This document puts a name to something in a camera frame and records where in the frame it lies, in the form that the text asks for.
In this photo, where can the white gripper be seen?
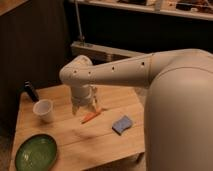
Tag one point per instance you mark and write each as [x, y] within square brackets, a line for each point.
[84, 96]

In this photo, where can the white ceramic cup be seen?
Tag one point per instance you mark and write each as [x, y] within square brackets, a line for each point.
[43, 109]

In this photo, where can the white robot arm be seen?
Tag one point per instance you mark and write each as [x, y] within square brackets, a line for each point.
[178, 112]

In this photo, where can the green ceramic bowl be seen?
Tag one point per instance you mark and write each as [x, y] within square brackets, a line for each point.
[37, 153]

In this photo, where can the wooden table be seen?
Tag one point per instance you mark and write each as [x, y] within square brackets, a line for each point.
[83, 146]

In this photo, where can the blue sponge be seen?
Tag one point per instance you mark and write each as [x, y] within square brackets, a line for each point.
[122, 124]

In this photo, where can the black bottle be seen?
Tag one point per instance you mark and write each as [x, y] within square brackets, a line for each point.
[28, 87]

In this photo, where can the metal vertical pole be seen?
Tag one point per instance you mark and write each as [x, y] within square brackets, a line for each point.
[81, 37]

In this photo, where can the cluttered back shelf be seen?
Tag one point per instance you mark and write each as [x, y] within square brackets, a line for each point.
[195, 9]

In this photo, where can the grey metal rail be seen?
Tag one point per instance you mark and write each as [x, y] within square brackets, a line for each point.
[101, 53]

